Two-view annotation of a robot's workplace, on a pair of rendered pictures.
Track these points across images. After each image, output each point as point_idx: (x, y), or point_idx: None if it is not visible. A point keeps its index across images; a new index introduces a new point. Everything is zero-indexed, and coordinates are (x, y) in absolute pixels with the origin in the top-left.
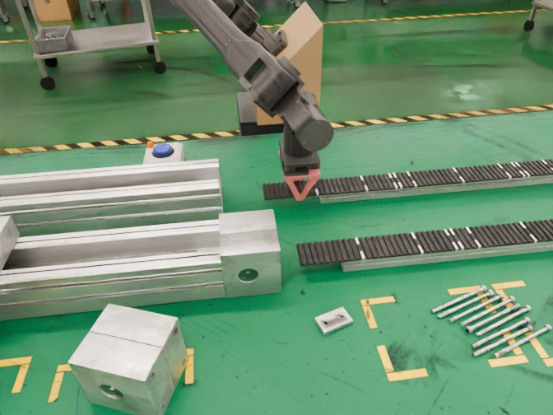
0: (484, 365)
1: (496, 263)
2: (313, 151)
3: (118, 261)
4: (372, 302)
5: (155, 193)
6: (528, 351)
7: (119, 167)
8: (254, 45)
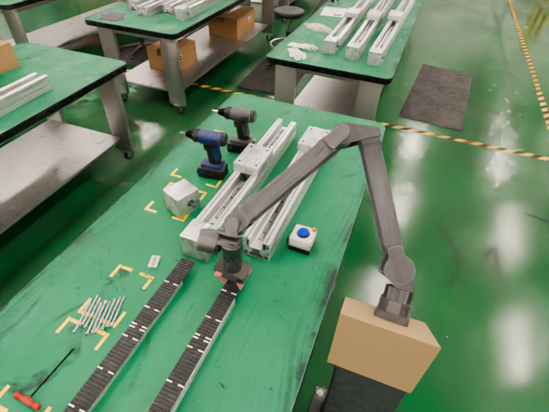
0: (92, 296)
1: None
2: (225, 270)
3: (219, 196)
4: (149, 279)
5: None
6: (78, 316)
7: (287, 208)
8: (243, 203)
